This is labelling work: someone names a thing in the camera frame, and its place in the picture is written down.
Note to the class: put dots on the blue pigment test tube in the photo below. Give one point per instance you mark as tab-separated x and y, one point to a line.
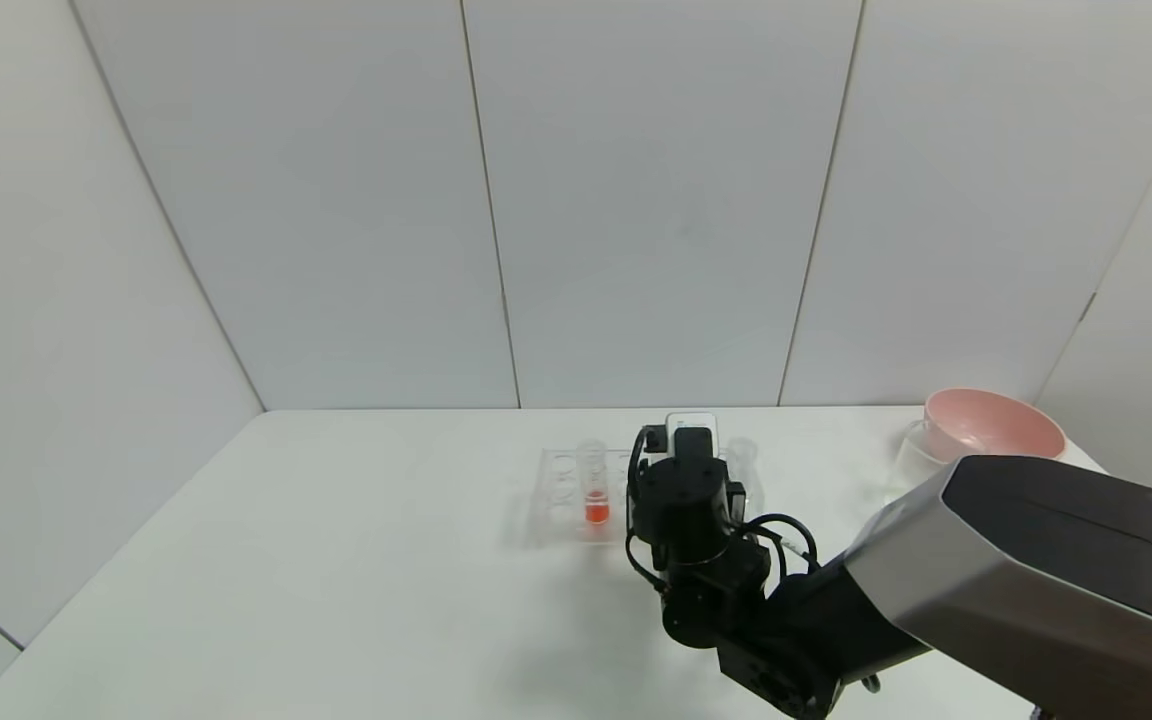
741	455

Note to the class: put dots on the clear glass beaker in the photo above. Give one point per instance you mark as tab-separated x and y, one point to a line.
914	455

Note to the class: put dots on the red pigment test tube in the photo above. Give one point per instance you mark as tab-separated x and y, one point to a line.
596	510

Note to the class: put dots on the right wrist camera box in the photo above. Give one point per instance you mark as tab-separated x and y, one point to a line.
691	420

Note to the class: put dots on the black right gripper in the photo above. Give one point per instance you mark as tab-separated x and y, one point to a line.
686	500

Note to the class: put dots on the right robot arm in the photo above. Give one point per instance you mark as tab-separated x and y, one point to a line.
1036	580

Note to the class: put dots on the pink bowl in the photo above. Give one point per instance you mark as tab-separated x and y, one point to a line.
986	425

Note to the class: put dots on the clear acrylic test tube rack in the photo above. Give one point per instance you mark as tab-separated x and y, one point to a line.
561	500

